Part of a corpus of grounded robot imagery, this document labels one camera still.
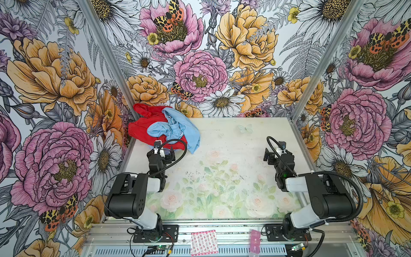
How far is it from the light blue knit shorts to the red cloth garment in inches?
0.6

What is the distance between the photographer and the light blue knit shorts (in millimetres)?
1013

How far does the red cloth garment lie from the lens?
1.01 meters
